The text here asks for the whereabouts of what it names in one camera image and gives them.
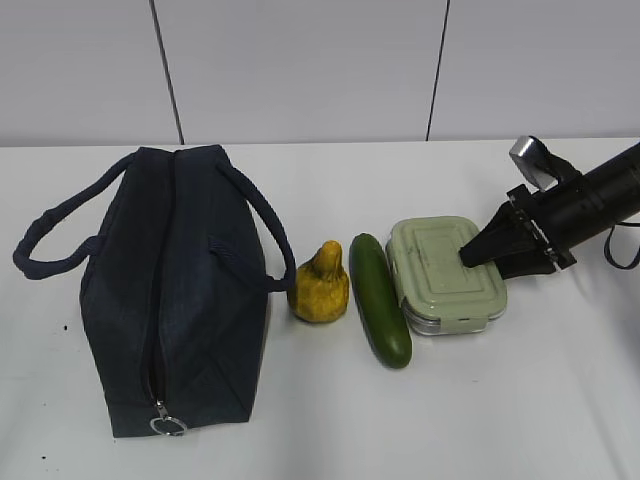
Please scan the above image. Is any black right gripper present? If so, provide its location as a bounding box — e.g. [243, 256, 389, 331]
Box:
[459, 185, 576, 280]

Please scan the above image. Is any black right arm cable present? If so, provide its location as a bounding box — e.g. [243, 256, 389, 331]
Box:
[602, 219, 640, 269]

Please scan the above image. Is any green cucumber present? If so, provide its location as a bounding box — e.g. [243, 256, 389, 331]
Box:
[349, 233, 413, 369]

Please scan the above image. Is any yellow squash toy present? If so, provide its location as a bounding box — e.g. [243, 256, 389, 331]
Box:
[287, 240, 349, 324]

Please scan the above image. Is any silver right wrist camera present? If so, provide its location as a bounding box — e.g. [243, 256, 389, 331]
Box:
[509, 135, 556, 191]

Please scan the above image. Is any green lid glass food container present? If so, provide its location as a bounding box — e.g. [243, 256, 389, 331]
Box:
[386, 216, 508, 336]

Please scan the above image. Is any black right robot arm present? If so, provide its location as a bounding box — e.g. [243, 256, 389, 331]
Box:
[459, 136, 639, 279]

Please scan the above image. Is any navy blue lunch bag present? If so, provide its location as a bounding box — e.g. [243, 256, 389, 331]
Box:
[13, 145, 296, 438]

